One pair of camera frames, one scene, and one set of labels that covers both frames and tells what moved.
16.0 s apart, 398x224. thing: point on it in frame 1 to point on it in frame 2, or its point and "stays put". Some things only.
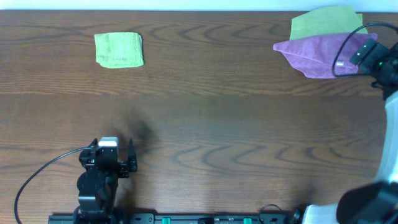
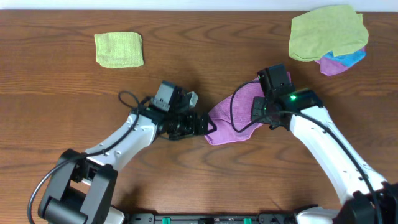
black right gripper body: [375, 60] to [260, 108]
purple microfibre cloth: [325, 55] to [225, 132]
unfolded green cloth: [339, 19] stays put
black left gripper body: [123, 169] to [201, 124]
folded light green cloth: [119, 50] stays put
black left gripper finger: [132, 161] to [207, 120]
